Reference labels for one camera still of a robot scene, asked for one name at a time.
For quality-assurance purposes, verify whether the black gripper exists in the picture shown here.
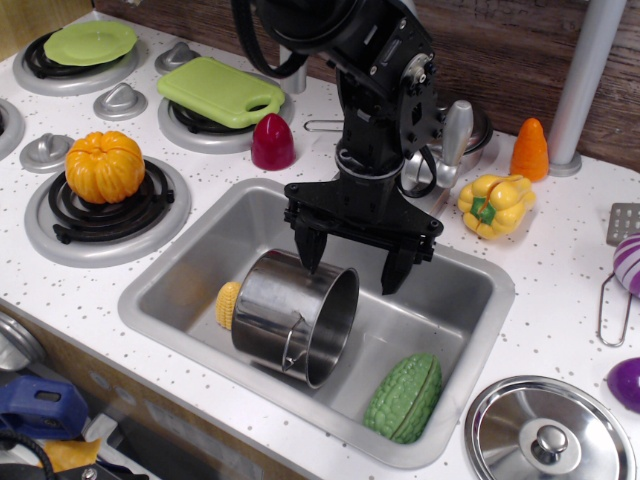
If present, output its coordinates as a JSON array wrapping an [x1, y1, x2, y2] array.
[[284, 176, 443, 295]]

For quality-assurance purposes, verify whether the stainless steel pot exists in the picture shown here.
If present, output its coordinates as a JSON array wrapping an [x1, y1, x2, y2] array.
[[231, 249, 360, 389]]

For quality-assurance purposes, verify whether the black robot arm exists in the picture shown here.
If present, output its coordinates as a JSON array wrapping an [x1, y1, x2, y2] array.
[[231, 1, 444, 295]]

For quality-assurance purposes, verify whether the stainless steel sink basin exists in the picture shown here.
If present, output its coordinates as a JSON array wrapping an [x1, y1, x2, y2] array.
[[118, 179, 515, 469]]

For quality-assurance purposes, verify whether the small steel lidded pot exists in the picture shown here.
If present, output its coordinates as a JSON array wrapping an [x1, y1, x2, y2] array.
[[430, 102, 493, 175]]

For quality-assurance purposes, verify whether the large steel pot lid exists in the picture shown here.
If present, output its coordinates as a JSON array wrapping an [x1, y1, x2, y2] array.
[[464, 376, 638, 479]]

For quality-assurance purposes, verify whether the silver toy faucet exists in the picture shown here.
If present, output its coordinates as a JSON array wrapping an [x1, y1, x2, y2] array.
[[325, 40, 473, 202]]

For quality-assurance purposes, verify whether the dark red toy vegetable tip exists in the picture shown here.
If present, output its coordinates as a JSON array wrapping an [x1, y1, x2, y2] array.
[[251, 114, 296, 171]]

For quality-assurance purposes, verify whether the metal strainer ladle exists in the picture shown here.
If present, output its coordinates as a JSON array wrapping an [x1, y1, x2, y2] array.
[[303, 119, 344, 133]]

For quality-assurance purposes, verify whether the yellow toy corn piece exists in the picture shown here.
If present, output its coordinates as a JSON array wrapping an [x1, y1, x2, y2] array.
[[215, 282, 241, 330]]

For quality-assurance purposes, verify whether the yellow toy bell pepper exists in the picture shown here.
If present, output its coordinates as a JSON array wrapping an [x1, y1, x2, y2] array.
[[457, 175, 536, 240]]

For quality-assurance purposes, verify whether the green toy bitter melon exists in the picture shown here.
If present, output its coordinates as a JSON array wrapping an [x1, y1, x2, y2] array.
[[363, 353, 442, 444]]

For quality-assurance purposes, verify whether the orange toy carrot piece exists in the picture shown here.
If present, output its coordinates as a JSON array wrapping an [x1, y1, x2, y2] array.
[[510, 118, 549, 182]]

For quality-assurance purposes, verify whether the middle stove burner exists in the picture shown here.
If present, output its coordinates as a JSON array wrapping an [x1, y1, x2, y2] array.
[[158, 73, 294, 154]]

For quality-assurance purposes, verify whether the stove burner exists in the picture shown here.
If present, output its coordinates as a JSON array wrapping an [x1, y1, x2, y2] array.
[[25, 157, 191, 268], [158, 73, 294, 154], [0, 99, 25, 160], [13, 32, 140, 97]]

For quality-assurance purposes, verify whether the green toy cutting board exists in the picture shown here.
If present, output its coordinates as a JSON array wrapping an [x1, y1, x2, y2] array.
[[157, 57, 285, 129]]

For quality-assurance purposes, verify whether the orange toy pumpkin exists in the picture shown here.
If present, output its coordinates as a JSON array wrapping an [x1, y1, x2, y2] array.
[[65, 131, 146, 204]]

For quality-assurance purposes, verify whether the silver stove knob back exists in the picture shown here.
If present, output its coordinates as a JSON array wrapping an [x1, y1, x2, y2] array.
[[154, 41, 200, 75]]

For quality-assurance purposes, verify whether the silver stove knob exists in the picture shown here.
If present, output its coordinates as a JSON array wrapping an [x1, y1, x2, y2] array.
[[154, 41, 200, 75], [19, 133, 74, 174], [93, 83, 148, 122]]

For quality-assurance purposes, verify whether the grey toy spatula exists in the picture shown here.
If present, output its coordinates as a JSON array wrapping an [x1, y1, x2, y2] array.
[[606, 202, 640, 246]]

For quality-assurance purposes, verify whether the purple striped toy egg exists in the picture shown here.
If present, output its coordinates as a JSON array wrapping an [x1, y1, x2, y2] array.
[[613, 233, 640, 297]]

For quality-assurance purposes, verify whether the silver stove knob middle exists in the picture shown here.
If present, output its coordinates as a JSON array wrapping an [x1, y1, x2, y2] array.
[[93, 83, 148, 122]]

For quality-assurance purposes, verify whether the grey vertical pole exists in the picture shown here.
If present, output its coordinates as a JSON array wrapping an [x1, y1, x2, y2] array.
[[547, 0, 627, 177]]

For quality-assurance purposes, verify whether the front left stove burner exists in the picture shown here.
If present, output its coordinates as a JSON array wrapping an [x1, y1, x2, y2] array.
[[25, 157, 191, 268]]

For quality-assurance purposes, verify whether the purple toy eggplant piece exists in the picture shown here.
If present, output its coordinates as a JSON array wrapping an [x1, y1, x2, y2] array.
[[607, 357, 640, 413]]

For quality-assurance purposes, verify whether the silver stove knob front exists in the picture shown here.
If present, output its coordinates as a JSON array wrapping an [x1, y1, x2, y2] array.
[[19, 133, 74, 174]]

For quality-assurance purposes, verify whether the green toy plate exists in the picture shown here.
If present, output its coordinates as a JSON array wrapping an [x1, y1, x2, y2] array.
[[43, 20, 138, 67]]

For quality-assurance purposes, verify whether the silver round cabinet knob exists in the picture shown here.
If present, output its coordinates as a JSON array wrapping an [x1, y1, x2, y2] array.
[[0, 312, 46, 372]]

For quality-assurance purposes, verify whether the blue clamp tool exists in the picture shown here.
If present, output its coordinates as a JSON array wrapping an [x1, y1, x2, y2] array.
[[1, 375, 89, 440]]

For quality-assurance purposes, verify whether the yellow tape piece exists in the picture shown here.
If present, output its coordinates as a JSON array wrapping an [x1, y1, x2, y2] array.
[[43, 439, 102, 473]]

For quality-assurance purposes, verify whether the far left stove burner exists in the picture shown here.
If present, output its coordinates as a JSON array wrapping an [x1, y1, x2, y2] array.
[[0, 99, 25, 160]]

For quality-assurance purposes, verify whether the back left stove burner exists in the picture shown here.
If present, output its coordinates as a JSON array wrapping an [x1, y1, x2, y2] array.
[[13, 32, 140, 97]]

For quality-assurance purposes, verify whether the metal wire utensil handle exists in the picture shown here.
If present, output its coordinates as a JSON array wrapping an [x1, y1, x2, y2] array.
[[596, 272, 633, 348]]

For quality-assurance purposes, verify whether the black cable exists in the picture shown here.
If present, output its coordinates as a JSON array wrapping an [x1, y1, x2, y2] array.
[[0, 428, 56, 480]]

